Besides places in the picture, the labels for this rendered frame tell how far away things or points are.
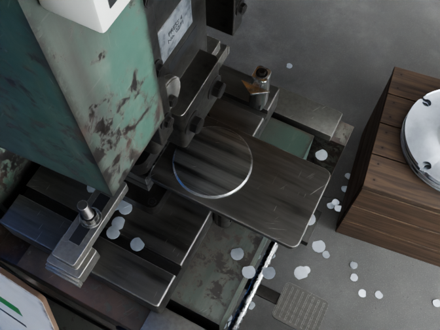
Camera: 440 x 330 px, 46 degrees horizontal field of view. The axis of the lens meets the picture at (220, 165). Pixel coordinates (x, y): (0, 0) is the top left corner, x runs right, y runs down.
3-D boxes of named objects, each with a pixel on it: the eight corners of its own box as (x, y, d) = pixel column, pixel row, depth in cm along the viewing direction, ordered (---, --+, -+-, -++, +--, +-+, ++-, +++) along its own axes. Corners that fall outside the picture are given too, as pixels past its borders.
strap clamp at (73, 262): (137, 198, 86) (127, 171, 77) (80, 288, 80) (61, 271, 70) (107, 183, 87) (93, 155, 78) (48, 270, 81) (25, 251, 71)
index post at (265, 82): (268, 99, 95) (273, 67, 86) (261, 112, 93) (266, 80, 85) (255, 93, 95) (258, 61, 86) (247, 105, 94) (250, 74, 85)
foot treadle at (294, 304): (326, 306, 137) (330, 302, 132) (311, 341, 133) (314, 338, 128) (135, 209, 149) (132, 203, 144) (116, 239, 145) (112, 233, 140)
